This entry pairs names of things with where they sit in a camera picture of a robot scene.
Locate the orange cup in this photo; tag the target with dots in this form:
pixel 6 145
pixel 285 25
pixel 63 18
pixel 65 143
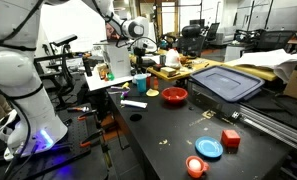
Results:
pixel 193 172

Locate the black camera on stand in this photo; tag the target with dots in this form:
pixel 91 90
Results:
pixel 64 40

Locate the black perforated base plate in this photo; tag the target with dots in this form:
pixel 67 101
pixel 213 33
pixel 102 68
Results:
pixel 71 156

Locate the red cube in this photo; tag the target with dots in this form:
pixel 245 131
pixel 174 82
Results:
pixel 230 138

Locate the white egg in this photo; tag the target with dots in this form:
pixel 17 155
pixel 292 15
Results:
pixel 195 164

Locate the blue cups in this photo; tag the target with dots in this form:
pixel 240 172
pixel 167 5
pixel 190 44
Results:
pixel 141 84

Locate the yellow banana toy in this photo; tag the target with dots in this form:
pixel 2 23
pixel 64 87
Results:
pixel 125 85

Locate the white box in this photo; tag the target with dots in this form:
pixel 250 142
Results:
pixel 118 61

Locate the white board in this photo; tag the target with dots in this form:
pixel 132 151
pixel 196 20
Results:
pixel 103 83

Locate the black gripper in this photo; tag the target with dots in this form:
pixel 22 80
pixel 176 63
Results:
pixel 139 52

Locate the purple eggplant toy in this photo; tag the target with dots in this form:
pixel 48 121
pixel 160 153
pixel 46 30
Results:
pixel 123 95

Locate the red plastic bowl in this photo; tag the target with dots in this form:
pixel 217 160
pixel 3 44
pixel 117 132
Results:
pixel 174 94

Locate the silver fork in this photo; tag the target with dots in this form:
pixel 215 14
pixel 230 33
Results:
pixel 118 88

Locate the white dome object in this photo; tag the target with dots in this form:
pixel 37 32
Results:
pixel 134 79

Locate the blue bin lid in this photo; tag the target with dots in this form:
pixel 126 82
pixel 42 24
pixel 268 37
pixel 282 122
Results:
pixel 227 82

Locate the orange toy bottle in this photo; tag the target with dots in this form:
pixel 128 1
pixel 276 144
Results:
pixel 155 83

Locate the red can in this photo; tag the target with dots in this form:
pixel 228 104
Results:
pixel 148 82

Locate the open laptop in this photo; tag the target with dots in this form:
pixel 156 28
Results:
pixel 112 34

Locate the black office chair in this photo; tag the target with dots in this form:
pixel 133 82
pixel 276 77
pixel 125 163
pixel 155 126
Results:
pixel 191 38

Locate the green ball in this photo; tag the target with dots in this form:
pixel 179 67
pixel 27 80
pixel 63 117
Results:
pixel 110 76

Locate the white paper sheets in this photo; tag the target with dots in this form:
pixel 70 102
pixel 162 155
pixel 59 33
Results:
pixel 271 59

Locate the white plastic bag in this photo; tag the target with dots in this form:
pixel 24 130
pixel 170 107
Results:
pixel 172 59

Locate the blue plate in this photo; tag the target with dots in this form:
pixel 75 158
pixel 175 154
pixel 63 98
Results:
pixel 208 147

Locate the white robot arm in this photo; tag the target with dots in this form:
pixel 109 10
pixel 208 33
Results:
pixel 18 70

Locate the yellow table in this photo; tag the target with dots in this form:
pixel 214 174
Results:
pixel 201 63

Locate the aluminium rail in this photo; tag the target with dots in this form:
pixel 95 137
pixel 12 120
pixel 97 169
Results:
pixel 274 128

